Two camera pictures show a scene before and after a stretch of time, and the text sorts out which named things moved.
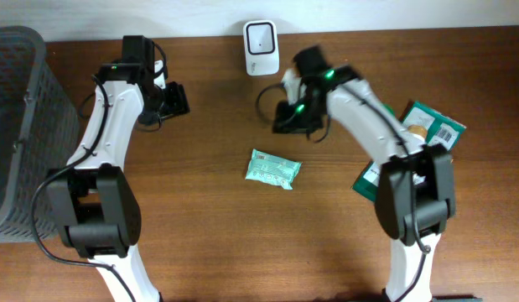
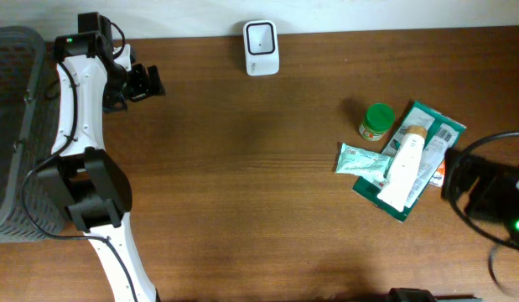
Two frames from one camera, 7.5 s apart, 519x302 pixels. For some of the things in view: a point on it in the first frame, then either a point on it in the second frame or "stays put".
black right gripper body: x=294 y=117 to x=495 y=180
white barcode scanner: x=261 y=48 stays put
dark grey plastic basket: x=34 y=131 stays put
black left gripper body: x=170 y=101 to x=133 y=85
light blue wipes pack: x=272 y=169 to x=364 y=163
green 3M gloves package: x=439 y=129 stays put
